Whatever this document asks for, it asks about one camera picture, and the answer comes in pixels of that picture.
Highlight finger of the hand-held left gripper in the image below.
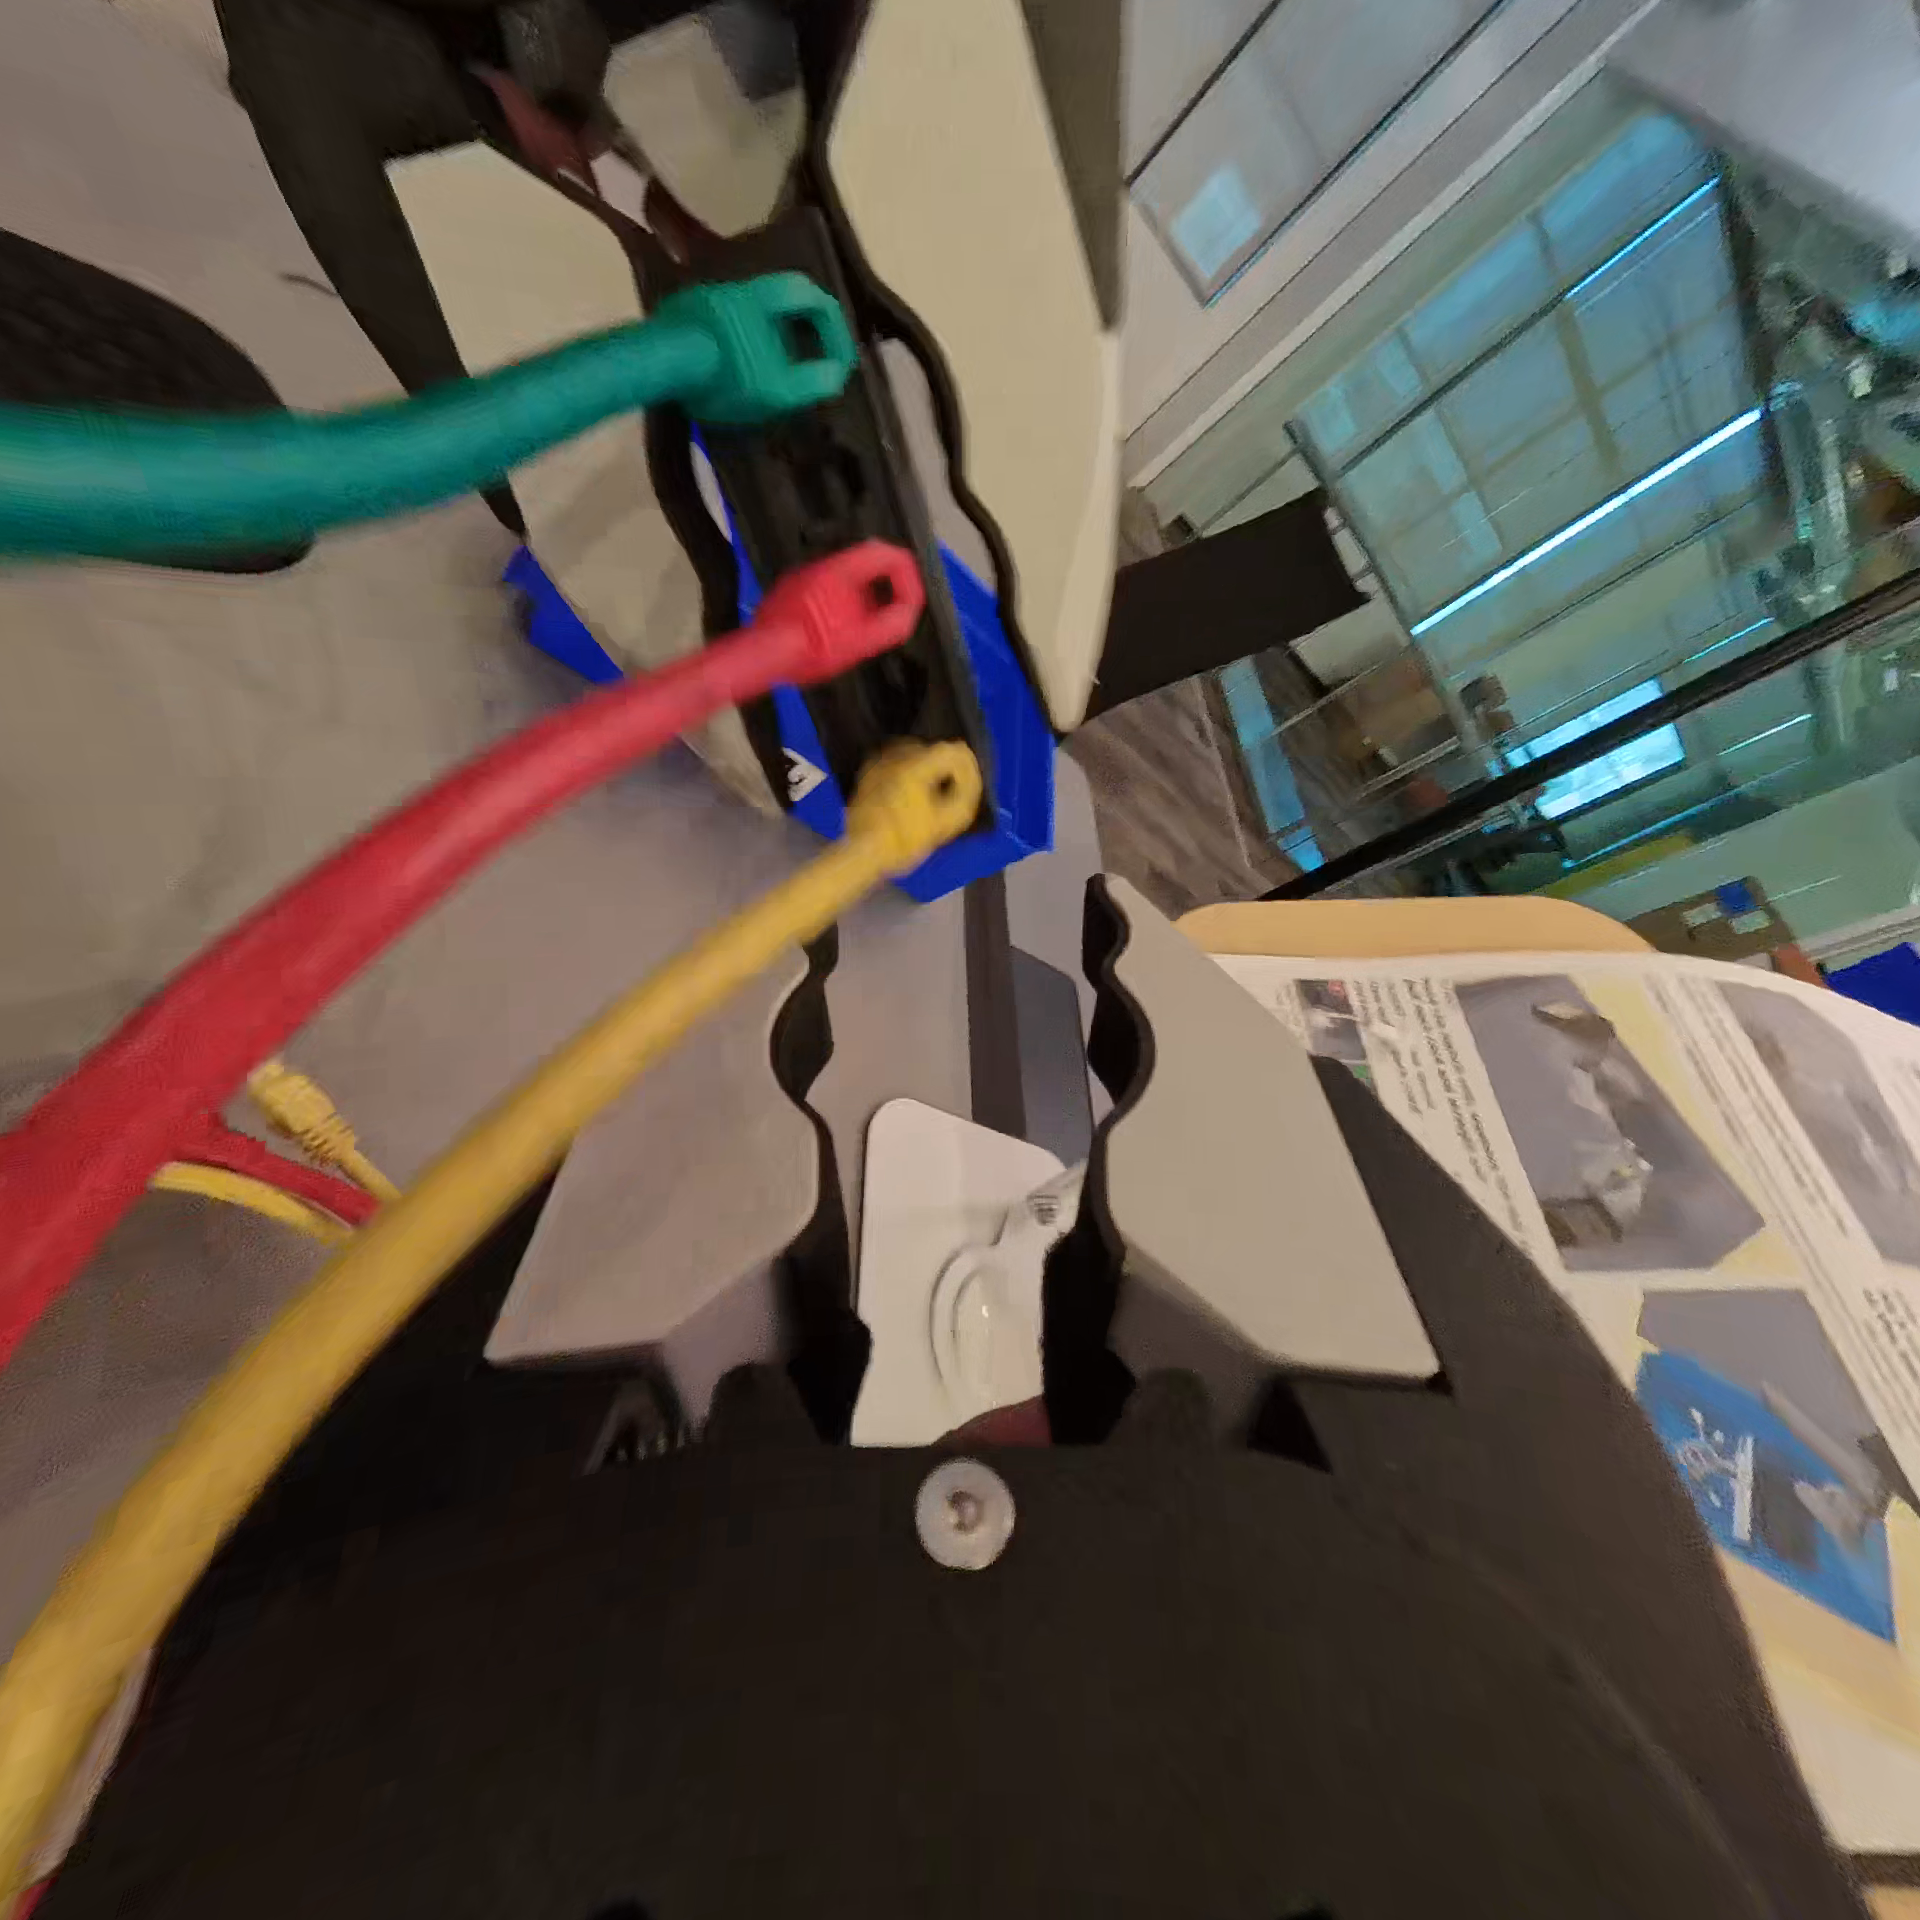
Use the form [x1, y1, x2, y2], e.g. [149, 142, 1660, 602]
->
[386, 30, 821, 820]
[813, 0, 1130, 736]

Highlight blue plastic bin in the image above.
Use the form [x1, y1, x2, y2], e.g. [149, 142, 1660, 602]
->
[504, 426, 1058, 901]

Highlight laminated instruction sheet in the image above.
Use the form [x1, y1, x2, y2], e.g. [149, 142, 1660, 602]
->
[1213, 958, 1920, 1852]

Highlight black network switch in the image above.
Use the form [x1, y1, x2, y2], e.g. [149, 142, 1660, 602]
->
[639, 210, 1000, 843]

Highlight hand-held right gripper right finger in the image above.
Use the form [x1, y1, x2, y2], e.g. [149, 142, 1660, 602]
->
[1043, 875, 1445, 1448]

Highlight red ethernet cable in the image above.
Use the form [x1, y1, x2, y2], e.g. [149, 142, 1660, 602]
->
[0, 542, 927, 1365]

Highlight yellow ethernet cable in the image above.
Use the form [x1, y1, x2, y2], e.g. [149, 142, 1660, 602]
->
[0, 741, 984, 1892]

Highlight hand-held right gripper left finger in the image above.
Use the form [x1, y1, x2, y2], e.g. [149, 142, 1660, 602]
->
[484, 930, 879, 1439]

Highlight green ethernet cable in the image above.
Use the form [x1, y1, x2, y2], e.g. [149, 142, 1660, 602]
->
[0, 272, 859, 559]

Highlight white mounting plate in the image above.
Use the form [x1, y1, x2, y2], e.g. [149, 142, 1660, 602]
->
[849, 1099, 1082, 1448]

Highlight wooden instruction board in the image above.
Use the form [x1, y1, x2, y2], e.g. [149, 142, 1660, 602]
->
[1186, 898, 1920, 1861]

